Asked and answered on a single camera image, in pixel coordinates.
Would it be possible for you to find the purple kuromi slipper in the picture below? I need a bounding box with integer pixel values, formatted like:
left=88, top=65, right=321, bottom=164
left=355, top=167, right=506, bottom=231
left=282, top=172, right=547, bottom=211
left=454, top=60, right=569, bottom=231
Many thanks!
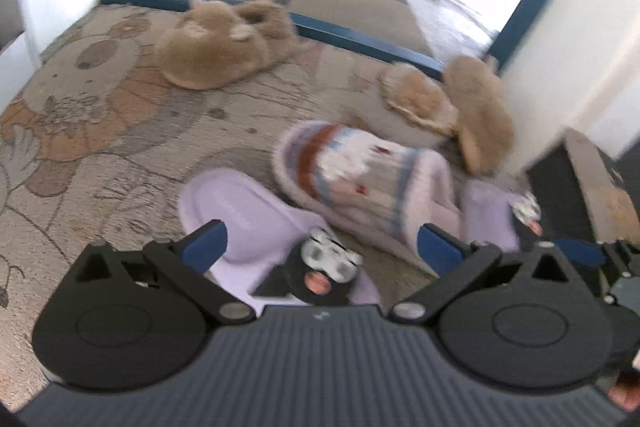
left=461, top=180, right=544, bottom=253
left=178, top=168, right=381, bottom=313

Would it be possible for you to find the beige bow sherpa slipper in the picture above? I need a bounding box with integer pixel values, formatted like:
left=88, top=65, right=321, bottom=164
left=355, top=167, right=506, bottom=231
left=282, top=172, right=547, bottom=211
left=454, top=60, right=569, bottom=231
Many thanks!
left=360, top=63, right=458, bottom=148

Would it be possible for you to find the cartoon patterned door mat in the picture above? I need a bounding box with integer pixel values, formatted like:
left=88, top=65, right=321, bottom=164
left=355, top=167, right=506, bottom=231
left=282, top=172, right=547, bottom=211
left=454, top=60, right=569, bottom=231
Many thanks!
left=0, top=1, right=532, bottom=408

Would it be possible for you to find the striped knit slipper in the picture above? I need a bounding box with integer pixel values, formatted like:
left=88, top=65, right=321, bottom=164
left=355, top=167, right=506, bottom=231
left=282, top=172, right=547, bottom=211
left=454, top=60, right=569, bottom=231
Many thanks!
left=272, top=120, right=463, bottom=275

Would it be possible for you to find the brown fluffy animal slipper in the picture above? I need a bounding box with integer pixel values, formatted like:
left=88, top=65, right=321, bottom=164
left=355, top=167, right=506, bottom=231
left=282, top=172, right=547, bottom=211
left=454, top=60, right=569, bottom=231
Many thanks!
left=154, top=0, right=303, bottom=91

